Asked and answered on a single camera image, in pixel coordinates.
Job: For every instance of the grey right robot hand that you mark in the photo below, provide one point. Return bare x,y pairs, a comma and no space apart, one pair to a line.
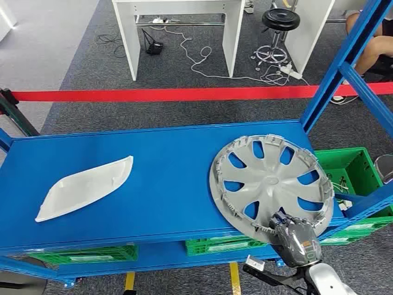
294,244

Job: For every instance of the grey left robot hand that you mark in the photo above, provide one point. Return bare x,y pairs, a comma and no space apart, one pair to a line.
130,292

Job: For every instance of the grey plastic wheel hubcap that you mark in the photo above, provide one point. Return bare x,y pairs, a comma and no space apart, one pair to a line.
270,179

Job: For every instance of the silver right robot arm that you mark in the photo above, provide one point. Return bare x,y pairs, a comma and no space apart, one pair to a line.
328,281

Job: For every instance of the blue metal shelf rack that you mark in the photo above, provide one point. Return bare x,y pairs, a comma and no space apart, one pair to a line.
153,183

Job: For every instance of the white curved plastic car part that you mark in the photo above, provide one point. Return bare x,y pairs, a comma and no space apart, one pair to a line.
83,189

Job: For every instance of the green plastic crate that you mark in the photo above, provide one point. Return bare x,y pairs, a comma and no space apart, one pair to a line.
353,171
92,255
215,246

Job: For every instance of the chrome stanchion base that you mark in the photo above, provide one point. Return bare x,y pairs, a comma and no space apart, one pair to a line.
385,169

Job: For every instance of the white power strip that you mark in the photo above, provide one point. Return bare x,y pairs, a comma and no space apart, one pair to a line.
159,20
291,72

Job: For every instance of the red barrier belt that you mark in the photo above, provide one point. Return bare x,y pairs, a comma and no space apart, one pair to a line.
153,94

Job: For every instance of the white desk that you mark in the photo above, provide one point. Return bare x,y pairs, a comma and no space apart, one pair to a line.
126,36
307,32

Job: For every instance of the person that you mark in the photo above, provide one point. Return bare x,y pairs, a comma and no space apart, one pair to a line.
374,44

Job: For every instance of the black round stool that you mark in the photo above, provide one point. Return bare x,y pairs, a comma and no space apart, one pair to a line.
280,19

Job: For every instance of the white shoe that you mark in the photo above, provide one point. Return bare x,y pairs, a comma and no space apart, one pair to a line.
249,6

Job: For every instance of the black router device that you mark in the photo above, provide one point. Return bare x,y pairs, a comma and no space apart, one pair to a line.
155,48

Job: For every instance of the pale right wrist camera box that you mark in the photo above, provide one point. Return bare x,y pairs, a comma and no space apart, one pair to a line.
255,264

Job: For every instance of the black belt stanchion post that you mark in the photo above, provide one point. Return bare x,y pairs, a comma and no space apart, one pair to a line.
15,114

